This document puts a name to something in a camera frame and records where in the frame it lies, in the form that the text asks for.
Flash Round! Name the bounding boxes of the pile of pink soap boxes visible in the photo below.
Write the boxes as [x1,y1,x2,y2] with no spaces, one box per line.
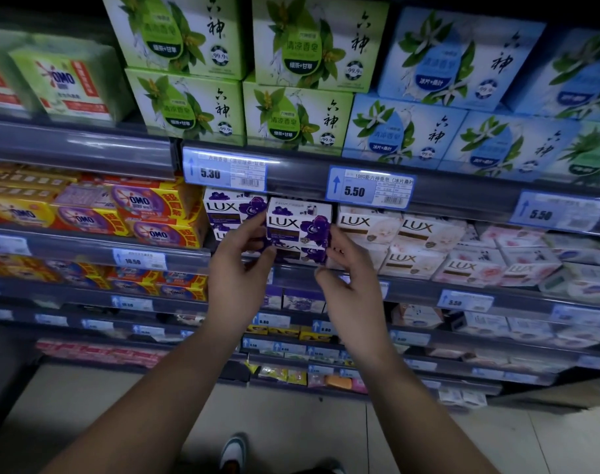
[432,223,600,306]

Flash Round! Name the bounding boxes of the grey store shelving unit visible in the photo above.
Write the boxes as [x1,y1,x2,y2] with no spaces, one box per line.
[0,0,600,408]

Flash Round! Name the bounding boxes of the row of red flat packs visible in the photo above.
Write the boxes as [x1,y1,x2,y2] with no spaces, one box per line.
[35,338,169,369]

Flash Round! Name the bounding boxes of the pile of yellow-purple laundry soap packs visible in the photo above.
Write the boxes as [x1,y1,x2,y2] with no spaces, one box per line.
[0,163,211,250]

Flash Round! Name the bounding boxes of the large blue-edged price tag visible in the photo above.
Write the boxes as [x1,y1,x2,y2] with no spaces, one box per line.
[182,146,269,193]
[326,166,417,210]
[509,190,600,233]

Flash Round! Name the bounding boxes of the row of white toiletry boxes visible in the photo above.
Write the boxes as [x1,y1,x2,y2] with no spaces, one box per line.
[392,303,600,352]

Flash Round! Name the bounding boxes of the white flower soap box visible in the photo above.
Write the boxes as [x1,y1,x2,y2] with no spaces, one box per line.
[335,205,405,246]
[377,245,448,281]
[395,216,467,254]

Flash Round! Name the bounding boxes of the green laundry soap pack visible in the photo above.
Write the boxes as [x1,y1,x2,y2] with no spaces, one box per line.
[8,43,134,128]
[0,27,40,118]

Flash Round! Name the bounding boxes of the blue white-flower soap box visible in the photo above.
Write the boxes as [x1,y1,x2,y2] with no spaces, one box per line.
[378,7,548,112]
[342,92,469,169]
[437,110,583,181]
[506,28,600,123]

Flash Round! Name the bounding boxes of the person's right hand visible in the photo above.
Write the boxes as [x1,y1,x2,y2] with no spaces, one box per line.
[314,230,397,364]

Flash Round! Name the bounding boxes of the row of small yellow packets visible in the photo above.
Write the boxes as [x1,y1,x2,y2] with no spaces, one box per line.
[246,364,309,386]

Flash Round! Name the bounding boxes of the rows of small shelf labels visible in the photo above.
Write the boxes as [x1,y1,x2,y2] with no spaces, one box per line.
[0,234,600,390]

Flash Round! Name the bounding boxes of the purple flower soap box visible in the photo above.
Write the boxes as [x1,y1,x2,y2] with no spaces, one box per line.
[274,244,331,265]
[210,223,246,245]
[267,197,334,248]
[203,188,269,225]

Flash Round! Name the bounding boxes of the pale green aloe soap box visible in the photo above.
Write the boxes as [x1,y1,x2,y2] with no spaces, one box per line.
[551,120,600,187]

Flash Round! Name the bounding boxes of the person's left hand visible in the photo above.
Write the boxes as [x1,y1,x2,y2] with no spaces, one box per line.
[207,209,277,337]

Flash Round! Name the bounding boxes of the row of small purple boxes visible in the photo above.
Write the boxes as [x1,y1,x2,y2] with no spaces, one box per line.
[265,285,327,314]

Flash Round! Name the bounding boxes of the person's right forearm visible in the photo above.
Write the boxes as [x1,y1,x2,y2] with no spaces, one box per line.
[342,343,501,474]

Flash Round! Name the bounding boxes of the row of yellow-blue soap packs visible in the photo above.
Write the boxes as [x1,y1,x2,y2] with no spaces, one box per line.
[0,252,209,303]

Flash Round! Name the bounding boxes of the green leaf soap box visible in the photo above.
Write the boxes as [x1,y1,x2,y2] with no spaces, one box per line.
[101,0,252,80]
[243,75,355,157]
[125,68,246,147]
[252,0,390,92]

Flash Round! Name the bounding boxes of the person's left forearm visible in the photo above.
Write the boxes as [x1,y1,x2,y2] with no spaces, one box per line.
[40,318,262,474]

